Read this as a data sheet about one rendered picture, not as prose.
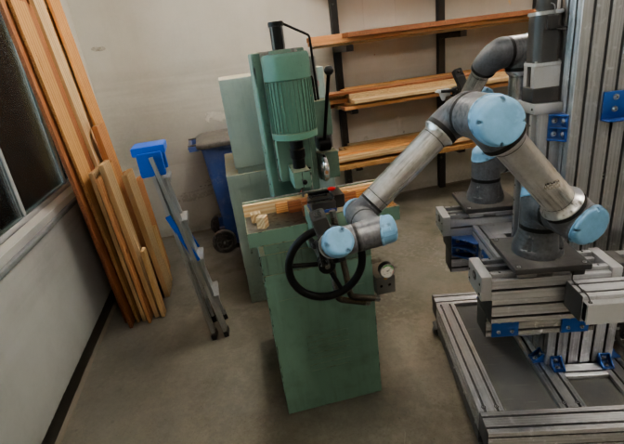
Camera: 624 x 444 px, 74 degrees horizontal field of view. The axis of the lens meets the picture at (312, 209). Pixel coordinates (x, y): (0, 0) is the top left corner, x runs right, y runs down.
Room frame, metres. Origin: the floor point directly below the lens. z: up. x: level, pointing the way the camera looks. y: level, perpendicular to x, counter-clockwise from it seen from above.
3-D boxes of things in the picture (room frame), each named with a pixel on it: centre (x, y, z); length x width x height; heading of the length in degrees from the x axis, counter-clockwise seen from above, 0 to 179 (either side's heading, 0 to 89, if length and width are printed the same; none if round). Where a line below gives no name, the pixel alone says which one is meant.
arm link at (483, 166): (1.67, -0.76, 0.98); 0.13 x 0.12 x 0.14; 99
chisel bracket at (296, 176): (1.64, 0.03, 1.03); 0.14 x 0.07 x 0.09; 9
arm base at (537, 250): (1.18, -0.71, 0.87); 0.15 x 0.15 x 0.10
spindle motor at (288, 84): (1.62, 0.03, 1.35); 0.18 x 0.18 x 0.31
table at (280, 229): (1.52, -0.04, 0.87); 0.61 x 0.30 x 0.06; 99
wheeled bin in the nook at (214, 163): (3.44, 0.61, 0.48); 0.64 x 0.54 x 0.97; 102
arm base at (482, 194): (1.67, -0.75, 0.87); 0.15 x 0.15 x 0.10
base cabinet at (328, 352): (1.74, 0.05, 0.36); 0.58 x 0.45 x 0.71; 9
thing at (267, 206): (1.65, -0.02, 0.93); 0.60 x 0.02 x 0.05; 99
